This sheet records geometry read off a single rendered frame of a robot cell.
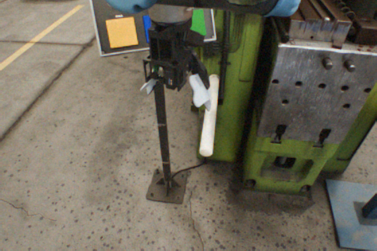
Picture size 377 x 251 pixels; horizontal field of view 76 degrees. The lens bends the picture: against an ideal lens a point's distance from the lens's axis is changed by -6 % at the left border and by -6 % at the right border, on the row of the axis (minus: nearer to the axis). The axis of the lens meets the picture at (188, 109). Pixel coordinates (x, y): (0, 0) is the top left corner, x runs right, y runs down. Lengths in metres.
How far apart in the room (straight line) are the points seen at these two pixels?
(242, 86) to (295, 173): 0.58
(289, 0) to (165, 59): 0.24
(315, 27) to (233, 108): 0.57
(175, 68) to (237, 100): 0.86
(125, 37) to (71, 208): 1.11
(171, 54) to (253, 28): 0.69
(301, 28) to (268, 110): 0.34
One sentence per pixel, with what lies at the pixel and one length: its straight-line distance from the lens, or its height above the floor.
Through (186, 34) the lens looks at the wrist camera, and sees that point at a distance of 0.47.
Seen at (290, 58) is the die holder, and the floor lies 0.87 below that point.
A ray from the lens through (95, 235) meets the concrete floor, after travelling 1.48.
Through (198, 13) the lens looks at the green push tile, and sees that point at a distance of 0.77.
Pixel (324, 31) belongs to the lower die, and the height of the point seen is 0.95.
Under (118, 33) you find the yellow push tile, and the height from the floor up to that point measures 1.01.
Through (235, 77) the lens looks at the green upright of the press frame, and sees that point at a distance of 1.20.
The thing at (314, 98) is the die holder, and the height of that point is 0.71.
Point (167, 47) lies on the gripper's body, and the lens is 0.45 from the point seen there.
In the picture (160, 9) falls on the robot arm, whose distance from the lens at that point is 0.42.
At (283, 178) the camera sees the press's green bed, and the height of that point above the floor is 0.15.
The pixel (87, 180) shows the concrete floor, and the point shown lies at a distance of 1.66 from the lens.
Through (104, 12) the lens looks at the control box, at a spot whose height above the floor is 1.06.
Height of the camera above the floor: 1.30
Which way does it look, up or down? 41 degrees down
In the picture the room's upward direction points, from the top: straight up
